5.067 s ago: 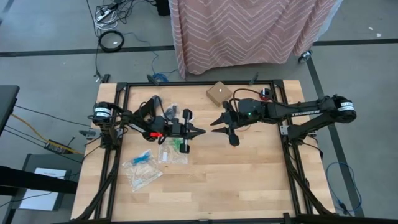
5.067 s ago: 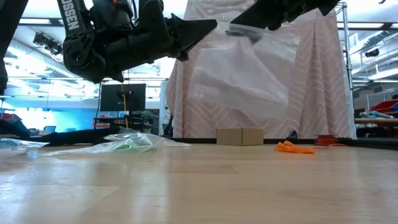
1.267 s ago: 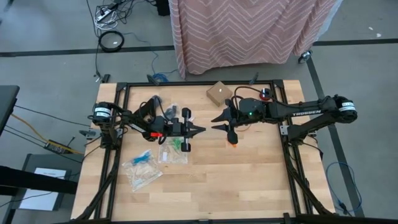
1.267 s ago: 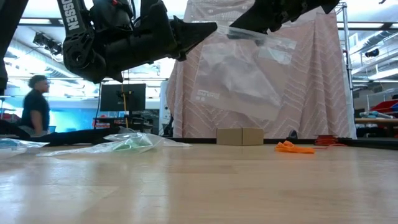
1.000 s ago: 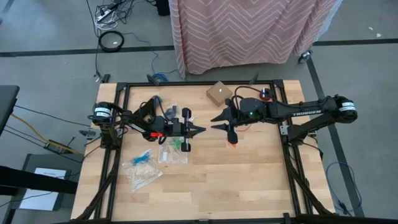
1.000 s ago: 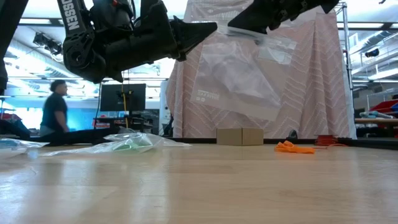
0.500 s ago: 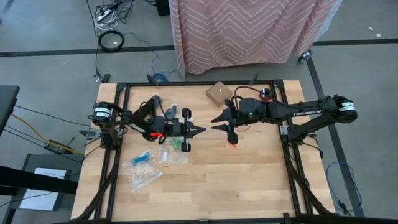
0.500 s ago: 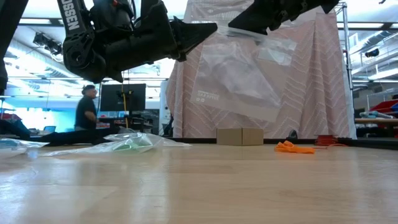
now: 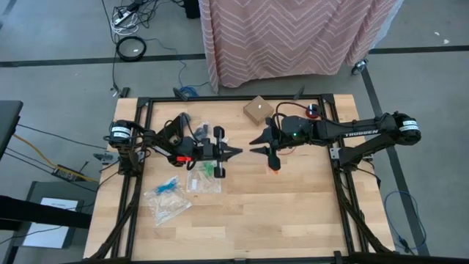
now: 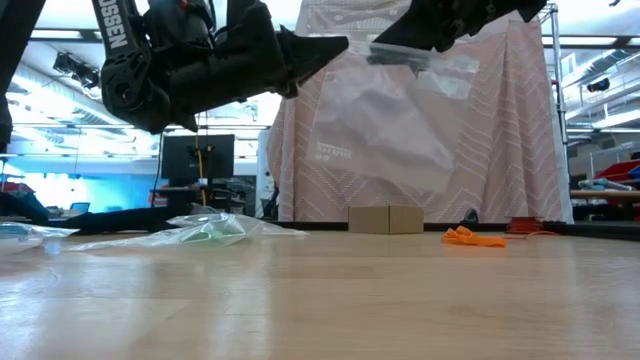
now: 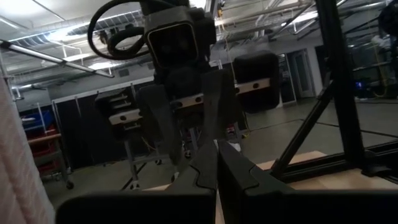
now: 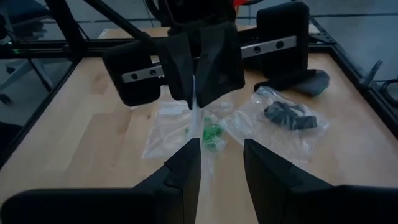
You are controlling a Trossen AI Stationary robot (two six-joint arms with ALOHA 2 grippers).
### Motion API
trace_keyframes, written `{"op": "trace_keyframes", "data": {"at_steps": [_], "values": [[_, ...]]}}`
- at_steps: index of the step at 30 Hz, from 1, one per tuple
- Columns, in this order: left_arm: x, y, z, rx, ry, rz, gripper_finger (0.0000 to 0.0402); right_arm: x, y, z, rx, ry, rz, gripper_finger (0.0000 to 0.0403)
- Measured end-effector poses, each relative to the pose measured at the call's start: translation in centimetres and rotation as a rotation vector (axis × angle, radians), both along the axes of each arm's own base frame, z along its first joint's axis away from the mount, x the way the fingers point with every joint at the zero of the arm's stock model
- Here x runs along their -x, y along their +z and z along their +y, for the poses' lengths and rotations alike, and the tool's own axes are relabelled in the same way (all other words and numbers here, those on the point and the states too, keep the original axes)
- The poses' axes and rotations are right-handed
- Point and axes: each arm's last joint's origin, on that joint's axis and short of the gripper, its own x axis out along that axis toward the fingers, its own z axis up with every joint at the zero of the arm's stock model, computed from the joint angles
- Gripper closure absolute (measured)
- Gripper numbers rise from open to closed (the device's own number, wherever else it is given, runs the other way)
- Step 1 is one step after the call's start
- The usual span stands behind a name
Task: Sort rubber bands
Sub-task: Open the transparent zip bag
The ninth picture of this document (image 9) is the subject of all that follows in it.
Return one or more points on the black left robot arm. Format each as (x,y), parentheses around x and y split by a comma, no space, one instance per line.
(154,141)

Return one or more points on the white paper sheet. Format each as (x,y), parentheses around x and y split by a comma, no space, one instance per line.
(47,236)

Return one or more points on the black bar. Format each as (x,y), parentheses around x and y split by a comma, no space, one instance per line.
(36,212)

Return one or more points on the small cardboard box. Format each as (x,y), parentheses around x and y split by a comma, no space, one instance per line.
(256,110)

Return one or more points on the black and yellow device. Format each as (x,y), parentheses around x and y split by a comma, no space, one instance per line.
(67,173)

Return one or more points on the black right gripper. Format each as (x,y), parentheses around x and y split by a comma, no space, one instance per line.
(293,130)

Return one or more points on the clear plastic bag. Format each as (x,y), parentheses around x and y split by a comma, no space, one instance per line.
(201,183)
(168,209)
(205,141)

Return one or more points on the black table clamp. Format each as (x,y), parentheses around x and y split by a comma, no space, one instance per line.
(180,94)
(125,92)

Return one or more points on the black aluminium table frame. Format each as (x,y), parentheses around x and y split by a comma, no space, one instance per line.
(227,98)

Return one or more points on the long green rubber band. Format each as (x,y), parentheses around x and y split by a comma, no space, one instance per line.
(209,168)

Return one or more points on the black box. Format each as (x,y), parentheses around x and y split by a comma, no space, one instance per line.
(192,9)

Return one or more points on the white power strip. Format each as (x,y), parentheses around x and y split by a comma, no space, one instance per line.
(122,17)

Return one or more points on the orange rubber band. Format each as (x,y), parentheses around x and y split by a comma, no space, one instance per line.
(275,171)

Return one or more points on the black desk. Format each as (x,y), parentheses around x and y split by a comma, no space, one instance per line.
(9,121)

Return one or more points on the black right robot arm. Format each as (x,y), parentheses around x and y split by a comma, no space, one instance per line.
(359,133)

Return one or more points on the silver mounting bracket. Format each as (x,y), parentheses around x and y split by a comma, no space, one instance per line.
(334,152)

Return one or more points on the red black tape roll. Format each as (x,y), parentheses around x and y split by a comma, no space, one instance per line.
(312,110)

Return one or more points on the silver caster wheel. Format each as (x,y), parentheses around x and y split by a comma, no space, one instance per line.
(360,66)

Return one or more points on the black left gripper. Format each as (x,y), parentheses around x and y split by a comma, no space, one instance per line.
(210,150)

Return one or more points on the grey cabinet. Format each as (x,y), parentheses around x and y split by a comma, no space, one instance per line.
(55,190)

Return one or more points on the pink chevron cloth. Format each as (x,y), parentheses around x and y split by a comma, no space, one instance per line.
(286,36)

